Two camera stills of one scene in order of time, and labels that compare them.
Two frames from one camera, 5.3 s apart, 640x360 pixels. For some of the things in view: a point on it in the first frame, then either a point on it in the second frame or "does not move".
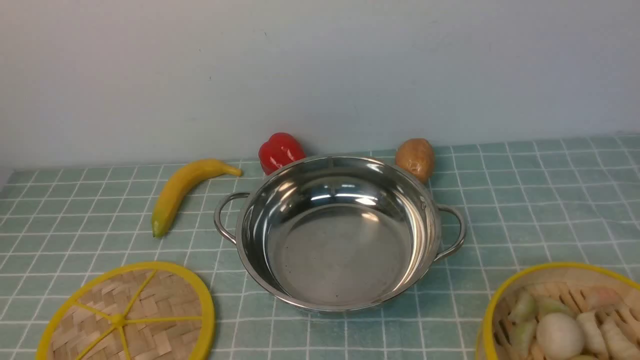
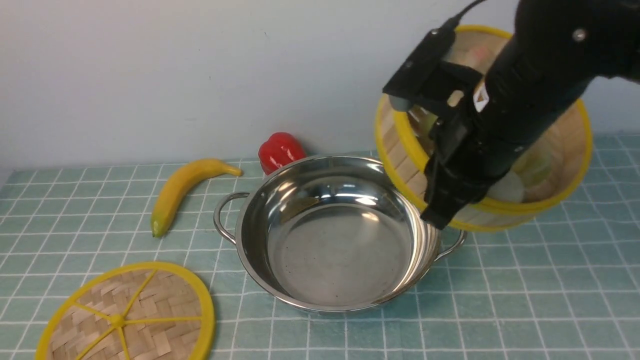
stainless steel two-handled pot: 342,233 does not move
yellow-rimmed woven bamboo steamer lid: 148,310 does not move
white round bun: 560,336 → 509,187
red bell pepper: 282,149 does not move
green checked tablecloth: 524,204 does not move
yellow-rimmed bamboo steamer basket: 562,311 → 403,142
